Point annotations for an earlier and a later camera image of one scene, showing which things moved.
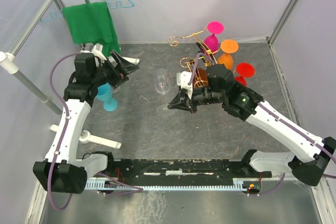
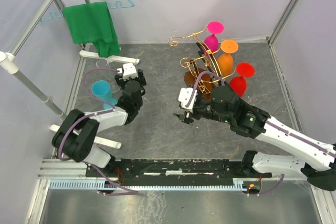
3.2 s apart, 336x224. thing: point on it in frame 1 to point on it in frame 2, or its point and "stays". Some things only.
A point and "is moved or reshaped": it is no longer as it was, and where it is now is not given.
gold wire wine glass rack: x=200 y=76 stays
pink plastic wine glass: x=211 y=42 stays
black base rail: x=208 y=169 stays
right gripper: x=181 y=101 to x=188 y=115
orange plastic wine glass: x=228 y=46 stays
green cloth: x=93 y=23 stays
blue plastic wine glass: x=105 y=93 stays
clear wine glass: x=115 y=90 is moved or reshaped
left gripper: x=126 y=66 to x=121 y=82
